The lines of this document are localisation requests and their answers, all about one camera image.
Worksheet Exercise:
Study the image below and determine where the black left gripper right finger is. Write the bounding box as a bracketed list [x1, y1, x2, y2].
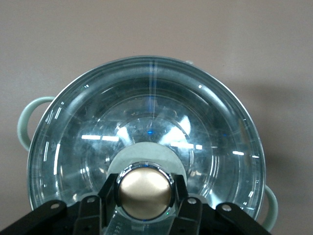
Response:
[168, 175, 272, 235]

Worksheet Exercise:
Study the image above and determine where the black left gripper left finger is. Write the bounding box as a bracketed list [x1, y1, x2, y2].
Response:
[0, 172, 120, 235]

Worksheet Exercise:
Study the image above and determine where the glass pot lid with knob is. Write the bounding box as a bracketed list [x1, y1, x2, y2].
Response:
[26, 55, 267, 235]

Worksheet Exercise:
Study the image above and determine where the brown table mat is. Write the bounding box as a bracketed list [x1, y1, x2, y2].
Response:
[0, 0, 313, 235]

